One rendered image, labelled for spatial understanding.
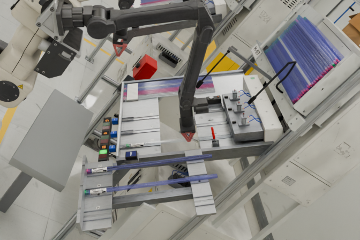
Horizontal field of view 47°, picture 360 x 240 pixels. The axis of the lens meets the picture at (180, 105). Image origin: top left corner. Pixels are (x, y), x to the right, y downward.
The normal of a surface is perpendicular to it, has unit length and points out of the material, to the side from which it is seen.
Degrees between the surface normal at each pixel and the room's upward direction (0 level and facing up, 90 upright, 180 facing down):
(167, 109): 90
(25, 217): 0
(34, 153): 0
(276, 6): 90
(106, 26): 99
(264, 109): 43
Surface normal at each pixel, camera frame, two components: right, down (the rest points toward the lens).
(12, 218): 0.62, -0.68
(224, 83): -0.07, -0.83
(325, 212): -0.78, -0.48
